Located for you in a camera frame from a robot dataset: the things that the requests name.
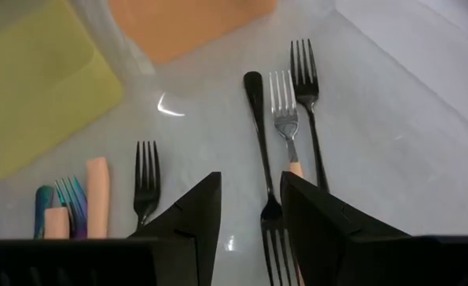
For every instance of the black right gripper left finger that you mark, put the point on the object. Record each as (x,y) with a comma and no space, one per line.
(194,230)

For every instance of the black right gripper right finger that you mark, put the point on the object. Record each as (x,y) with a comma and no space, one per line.
(317,230)

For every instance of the black fork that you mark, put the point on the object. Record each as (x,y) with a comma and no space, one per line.
(258,119)
(146,198)
(305,89)

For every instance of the iridescent blue-green fork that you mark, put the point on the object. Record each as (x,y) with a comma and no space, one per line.
(78,226)
(42,210)

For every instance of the yellow plastic bin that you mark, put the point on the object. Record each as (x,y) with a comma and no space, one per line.
(39,99)

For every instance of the orange plastic bin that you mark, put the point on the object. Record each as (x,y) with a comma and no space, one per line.
(186,28)

